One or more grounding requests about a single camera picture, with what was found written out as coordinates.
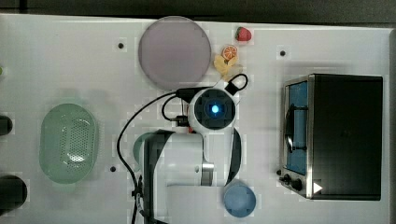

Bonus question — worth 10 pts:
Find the red strawberry toy with leaves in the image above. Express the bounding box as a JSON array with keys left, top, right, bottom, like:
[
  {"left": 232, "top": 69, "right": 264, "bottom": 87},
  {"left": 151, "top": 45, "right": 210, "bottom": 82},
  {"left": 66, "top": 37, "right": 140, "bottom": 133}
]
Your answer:
[{"left": 235, "top": 27, "right": 252, "bottom": 42}]

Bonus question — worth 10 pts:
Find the grey round plate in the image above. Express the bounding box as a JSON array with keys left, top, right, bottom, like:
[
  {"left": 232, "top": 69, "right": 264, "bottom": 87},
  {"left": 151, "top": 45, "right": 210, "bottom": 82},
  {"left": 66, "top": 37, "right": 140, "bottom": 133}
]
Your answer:
[{"left": 138, "top": 16, "right": 212, "bottom": 90}]

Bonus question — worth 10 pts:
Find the black cylinder post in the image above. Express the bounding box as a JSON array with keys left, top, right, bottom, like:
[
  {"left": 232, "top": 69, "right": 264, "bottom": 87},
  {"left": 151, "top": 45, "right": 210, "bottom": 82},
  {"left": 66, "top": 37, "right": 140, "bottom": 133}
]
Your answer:
[
  {"left": 0, "top": 175, "right": 28, "bottom": 216},
  {"left": 0, "top": 116, "right": 13, "bottom": 136}
]

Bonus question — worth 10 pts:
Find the green cup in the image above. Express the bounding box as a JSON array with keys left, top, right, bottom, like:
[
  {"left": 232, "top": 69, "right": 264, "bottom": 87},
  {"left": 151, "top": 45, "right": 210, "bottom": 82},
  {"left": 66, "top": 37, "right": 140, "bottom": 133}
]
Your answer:
[{"left": 133, "top": 133, "right": 153, "bottom": 166}]

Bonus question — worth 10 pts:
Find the black cylinder post lower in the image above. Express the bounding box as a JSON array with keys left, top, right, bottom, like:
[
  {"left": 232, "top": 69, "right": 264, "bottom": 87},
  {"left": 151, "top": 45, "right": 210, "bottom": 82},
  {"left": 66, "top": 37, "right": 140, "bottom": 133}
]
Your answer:
[{"left": 0, "top": 175, "right": 28, "bottom": 216}]

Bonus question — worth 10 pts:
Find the silver black toaster oven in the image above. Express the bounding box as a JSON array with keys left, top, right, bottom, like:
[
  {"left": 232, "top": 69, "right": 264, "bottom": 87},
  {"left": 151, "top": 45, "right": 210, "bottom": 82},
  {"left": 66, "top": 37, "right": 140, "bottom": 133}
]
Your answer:
[{"left": 276, "top": 74, "right": 383, "bottom": 201}]

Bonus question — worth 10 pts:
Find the green plastic strainer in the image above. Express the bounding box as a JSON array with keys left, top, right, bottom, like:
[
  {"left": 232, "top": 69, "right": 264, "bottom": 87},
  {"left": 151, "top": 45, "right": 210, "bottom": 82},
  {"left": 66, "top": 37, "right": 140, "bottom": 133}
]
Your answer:
[{"left": 39, "top": 104, "right": 99, "bottom": 185}]

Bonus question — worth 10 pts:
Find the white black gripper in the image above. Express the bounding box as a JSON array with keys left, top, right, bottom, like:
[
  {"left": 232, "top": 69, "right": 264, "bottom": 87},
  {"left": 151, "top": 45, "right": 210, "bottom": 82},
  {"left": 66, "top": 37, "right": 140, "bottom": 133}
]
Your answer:
[{"left": 214, "top": 79, "right": 240, "bottom": 105}]

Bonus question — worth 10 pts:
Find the orange slice toy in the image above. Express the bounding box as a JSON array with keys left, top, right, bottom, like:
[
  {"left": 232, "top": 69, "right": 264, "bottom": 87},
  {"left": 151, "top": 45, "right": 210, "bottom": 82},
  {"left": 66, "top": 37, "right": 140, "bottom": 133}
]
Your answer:
[{"left": 221, "top": 45, "right": 237, "bottom": 61}]

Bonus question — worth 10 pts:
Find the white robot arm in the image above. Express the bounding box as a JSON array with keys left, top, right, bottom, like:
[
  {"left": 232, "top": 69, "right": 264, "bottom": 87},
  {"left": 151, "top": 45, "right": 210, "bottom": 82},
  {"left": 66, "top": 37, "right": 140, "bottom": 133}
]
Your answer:
[{"left": 141, "top": 80, "right": 242, "bottom": 224}]

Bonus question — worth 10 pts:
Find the blue bowl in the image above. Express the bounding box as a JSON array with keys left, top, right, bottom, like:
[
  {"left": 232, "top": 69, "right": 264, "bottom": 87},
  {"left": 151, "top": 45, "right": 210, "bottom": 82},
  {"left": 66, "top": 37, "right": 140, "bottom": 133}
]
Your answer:
[{"left": 223, "top": 183, "right": 257, "bottom": 218}]

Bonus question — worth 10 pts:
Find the yellow peeled banana toy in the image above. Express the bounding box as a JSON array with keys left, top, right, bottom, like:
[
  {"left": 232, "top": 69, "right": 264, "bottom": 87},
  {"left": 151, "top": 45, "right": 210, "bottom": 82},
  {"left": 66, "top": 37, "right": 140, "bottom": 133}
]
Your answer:
[{"left": 214, "top": 55, "right": 243, "bottom": 81}]

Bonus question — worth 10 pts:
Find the black cable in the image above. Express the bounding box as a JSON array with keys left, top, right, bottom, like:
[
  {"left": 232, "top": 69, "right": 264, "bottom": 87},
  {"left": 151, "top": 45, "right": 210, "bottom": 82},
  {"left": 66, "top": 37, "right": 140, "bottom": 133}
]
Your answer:
[{"left": 116, "top": 73, "right": 249, "bottom": 224}]

